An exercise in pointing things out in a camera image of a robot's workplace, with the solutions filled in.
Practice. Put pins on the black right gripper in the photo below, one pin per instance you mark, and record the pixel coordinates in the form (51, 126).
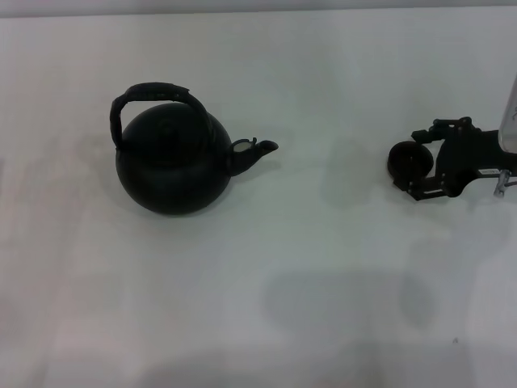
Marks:
(464, 157)

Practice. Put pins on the small dark brown teacup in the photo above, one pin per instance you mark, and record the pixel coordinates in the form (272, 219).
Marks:
(408, 159)

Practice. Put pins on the black round teapot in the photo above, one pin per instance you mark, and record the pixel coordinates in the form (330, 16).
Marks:
(169, 178)

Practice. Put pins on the metal plug on right gripper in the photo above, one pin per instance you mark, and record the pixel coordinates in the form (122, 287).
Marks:
(502, 184)

